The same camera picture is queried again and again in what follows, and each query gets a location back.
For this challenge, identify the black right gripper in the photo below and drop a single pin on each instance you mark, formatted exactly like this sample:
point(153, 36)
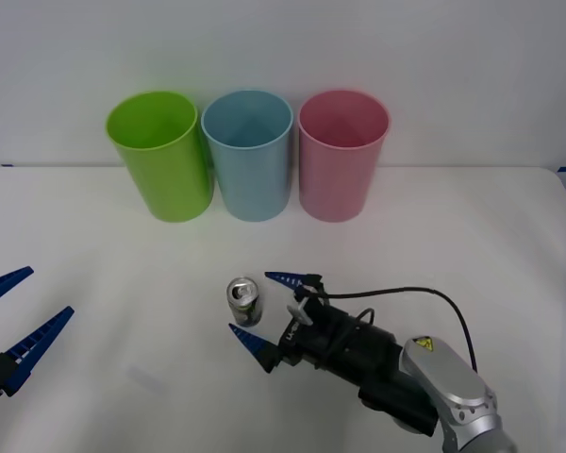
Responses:
point(321, 340)

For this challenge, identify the silver drink can green label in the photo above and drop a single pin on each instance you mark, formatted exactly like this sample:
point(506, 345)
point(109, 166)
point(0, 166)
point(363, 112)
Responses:
point(245, 307)

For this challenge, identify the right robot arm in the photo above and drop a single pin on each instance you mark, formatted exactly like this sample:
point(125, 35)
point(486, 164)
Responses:
point(443, 377)

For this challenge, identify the pale blue plastic bin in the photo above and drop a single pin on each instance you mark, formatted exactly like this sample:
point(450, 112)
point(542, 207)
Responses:
point(254, 184)

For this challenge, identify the pink plastic bin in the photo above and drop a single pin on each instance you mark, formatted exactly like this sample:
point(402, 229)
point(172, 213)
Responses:
point(335, 184)

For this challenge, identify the green plastic bin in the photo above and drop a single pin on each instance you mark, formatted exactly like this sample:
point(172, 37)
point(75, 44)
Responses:
point(170, 184)

